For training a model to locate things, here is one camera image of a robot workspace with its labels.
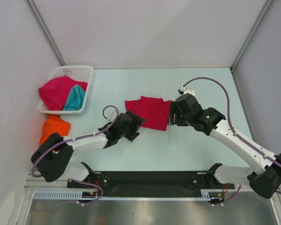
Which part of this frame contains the red t shirt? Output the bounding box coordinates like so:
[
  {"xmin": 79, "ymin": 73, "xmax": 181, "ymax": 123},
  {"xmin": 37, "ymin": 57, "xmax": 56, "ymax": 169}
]
[
  {"xmin": 125, "ymin": 96, "xmax": 173, "ymax": 131},
  {"xmin": 38, "ymin": 75, "xmax": 88, "ymax": 111}
]

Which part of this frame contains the white plastic laundry basket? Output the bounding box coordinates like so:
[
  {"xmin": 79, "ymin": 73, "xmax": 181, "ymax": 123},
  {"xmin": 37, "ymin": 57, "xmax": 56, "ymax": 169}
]
[{"xmin": 38, "ymin": 65, "xmax": 93, "ymax": 115}]

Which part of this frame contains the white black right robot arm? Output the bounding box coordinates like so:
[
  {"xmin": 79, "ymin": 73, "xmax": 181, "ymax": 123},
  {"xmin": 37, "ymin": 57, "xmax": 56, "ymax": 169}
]
[{"xmin": 169, "ymin": 93, "xmax": 281, "ymax": 199}]

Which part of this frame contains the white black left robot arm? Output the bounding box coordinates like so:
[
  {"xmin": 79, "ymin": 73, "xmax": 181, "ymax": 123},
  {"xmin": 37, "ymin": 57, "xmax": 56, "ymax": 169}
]
[{"xmin": 30, "ymin": 110, "xmax": 146, "ymax": 188}]

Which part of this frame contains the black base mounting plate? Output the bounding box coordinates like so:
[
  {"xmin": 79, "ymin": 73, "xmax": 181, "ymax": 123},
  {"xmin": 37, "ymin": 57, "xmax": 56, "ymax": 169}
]
[{"xmin": 67, "ymin": 170, "xmax": 235, "ymax": 199}]

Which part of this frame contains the teal t shirt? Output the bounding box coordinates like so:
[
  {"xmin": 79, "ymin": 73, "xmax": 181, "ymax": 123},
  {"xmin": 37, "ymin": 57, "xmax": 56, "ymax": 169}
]
[{"xmin": 62, "ymin": 85, "xmax": 85, "ymax": 111}]

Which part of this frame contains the orange folded t shirt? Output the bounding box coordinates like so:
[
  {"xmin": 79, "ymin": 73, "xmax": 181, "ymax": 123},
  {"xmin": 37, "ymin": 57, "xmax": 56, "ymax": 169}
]
[{"xmin": 39, "ymin": 114, "xmax": 71, "ymax": 144}]

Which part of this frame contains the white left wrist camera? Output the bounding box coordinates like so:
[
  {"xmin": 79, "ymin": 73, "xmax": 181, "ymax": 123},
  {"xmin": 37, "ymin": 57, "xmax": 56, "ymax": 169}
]
[{"xmin": 109, "ymin": 111, "xmax": 119, "ymax": 122}]

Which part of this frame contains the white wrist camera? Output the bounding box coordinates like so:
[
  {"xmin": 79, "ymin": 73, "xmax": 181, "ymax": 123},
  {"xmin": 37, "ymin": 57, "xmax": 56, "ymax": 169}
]
[
  {"xmin": 178, "ymin": 86, "xmax": 196, "ymax": 96},
  {"xmin": 109, "ymin": 111, "xmax": 119, "ymax": 122}
]

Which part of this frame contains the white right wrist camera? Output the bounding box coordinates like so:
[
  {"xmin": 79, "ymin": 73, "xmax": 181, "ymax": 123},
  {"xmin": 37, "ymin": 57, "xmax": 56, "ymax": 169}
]
[{"xmin": 178, "ymin": 86, "xmax": 196, "ymax": 96}]

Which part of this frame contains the white slotted cable duct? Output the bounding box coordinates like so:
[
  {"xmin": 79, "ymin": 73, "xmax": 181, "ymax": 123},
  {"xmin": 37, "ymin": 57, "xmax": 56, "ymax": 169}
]
[{"xmin": 33, "ymin": 190, "xmax": 223, "ymax": 201}]

